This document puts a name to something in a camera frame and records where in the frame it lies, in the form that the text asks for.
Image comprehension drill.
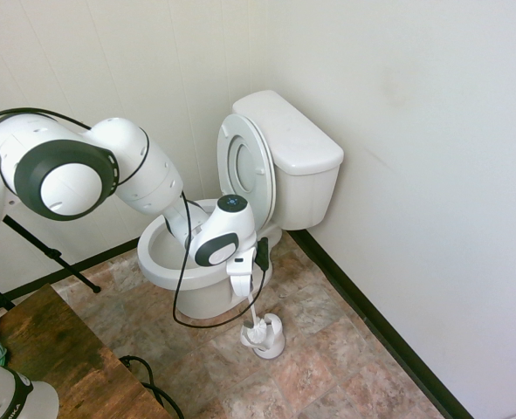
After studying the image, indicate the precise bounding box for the white toilet brush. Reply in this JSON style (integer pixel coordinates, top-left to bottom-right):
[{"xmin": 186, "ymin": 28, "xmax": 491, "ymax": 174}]
[{"xmin": 244, "ymin": 290, "xmax": 279, "ymax": 347}]

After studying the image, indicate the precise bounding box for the white toilet brush holder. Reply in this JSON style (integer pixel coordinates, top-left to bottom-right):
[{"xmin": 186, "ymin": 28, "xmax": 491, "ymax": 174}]
[{"xmin": 239, "ymin": 317, "xmax": 286, "ymax": 361}]

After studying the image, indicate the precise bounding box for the white toilet tank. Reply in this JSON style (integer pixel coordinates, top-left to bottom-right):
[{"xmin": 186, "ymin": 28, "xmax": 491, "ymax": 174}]
[{"xmin": 271, "ymin": 157, "xmax": 344, "ymax": 231}]

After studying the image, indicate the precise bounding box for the long black baseboard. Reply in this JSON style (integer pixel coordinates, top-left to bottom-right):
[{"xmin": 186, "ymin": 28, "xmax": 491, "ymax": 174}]
[{"xmin": 288, "ymin": 229, "xmax": 475, "ymax": 419}]

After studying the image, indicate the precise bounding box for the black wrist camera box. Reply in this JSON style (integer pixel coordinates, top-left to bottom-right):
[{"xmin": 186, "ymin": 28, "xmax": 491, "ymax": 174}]
[{"xmin": 256, "ymin": 237, "xmax": 270, "ymax": 271}]

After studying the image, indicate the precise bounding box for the white toilet bowl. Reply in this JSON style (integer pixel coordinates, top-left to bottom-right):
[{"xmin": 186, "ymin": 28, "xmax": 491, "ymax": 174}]
[{"xmin": 136, "ymin": 198, "xmax": 284, "ymax": 320}]

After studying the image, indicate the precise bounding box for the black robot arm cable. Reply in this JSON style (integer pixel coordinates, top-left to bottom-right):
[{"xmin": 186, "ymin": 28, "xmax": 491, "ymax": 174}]
[{"xmin": 0, "ymin": 107, "xmax": 270, "ymax": 329}]

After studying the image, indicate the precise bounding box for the white toilet seat with lid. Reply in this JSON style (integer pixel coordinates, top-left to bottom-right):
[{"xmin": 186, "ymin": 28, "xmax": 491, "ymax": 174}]
[{"xmin": 216, "ymin": 113, "xmax": 278, "ymax": 235}]

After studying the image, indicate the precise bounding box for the brown wooden table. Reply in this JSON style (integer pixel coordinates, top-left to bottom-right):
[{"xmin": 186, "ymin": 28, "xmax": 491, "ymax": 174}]
[{"xmin": 0, "ymin": 283, "xmax": 174, "ymax": 419}]

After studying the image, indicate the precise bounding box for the black camera tripod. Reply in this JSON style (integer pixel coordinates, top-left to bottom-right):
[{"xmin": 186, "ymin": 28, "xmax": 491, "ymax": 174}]
[{"xmin": 0, "ymin": 216, "xmax": 102, "ymax": 312}]

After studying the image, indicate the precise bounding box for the white toilet tank lid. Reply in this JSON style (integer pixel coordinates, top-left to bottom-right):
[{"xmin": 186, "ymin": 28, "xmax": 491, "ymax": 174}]
[{"xmin": 231, "ymin": 90, "xmax": 345, "ymax": 176}]

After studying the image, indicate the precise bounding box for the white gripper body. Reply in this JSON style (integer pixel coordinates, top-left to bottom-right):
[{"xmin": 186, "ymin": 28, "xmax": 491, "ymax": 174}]
[{"xmin": 227, "ymin": 246, "xmax": 259, "ymax": 299}]

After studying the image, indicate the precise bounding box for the black floor cable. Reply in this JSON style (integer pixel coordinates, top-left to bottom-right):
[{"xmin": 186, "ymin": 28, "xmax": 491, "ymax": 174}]
[{"xmin": 118, "ymin": 355, "xmax": 186, "ymax": 419}]

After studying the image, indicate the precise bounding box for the short black baseboard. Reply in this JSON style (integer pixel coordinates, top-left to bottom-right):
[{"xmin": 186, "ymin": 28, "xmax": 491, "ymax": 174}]
[{"xmin": 3, "ymin": 237, "xmax": 142, "ymax": 303}]

